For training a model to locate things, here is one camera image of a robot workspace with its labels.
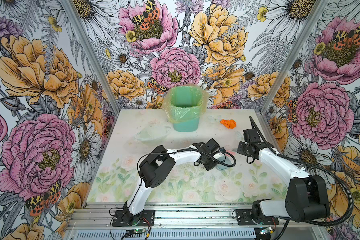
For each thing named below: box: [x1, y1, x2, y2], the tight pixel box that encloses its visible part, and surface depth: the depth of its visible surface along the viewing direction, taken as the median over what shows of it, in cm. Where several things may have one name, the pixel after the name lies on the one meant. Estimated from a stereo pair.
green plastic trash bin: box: [169, 86, 204, 133], surface depth 99 cm
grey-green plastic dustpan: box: [213, 152, 233, 170], surface depth 77 cm
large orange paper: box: [220, 119, 237, 129], surface depth 114 cm
